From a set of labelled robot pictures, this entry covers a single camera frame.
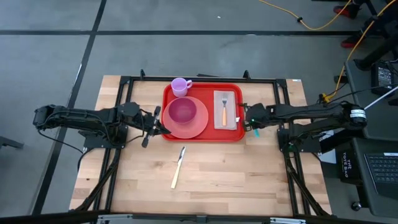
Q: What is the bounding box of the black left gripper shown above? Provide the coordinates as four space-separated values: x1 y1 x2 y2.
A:
138 105 172 137

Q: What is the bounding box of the beige cloth napkin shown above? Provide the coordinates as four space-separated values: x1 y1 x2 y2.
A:
213 90 241 131

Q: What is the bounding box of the magenta plastic bowl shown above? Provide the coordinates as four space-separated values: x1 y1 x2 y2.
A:
168 97 198 125

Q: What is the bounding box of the fork with orange handle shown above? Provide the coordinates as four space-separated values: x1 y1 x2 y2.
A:
220 92 229 128

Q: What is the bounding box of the pink round plate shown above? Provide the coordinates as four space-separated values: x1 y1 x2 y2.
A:
162 96 210 140

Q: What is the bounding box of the knife with cream handle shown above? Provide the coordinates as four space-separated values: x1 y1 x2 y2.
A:
170 145 187 190

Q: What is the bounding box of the lilac plastic mug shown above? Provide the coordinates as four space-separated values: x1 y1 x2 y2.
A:
170 77 193 98

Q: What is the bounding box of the red plastic tray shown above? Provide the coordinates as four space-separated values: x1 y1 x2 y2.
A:
161 82 247 143

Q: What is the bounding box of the black tote bag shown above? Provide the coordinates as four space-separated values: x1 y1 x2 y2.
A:
335 148 363 185

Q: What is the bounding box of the dark grey desk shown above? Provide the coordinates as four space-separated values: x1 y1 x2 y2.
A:
343 58 398 218

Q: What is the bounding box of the person's red black shoe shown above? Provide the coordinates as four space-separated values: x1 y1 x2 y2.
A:
333 4 362 21
340 33 365 50

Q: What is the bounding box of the black power adapter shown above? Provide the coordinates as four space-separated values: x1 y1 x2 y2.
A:
371 60 398 98

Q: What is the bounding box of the dark laptop computer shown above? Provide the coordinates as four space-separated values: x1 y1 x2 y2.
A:
363 151 398 200

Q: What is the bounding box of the grey stand foot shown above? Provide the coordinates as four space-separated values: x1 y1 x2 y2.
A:
0 135 25 151

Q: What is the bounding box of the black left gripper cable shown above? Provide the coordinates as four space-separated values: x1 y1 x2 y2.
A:
126 124 152 149

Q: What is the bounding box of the black aluminium table frame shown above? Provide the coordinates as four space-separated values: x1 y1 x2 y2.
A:
70 70 333 218

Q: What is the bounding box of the black camera rig bar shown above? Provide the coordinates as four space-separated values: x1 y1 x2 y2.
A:
0 210 398 224

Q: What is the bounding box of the yellow extension cable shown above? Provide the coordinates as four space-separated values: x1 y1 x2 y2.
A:
257 0 354 32
319 0 391 105

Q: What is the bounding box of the white cable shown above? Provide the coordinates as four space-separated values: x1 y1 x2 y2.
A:
363 92 398 111

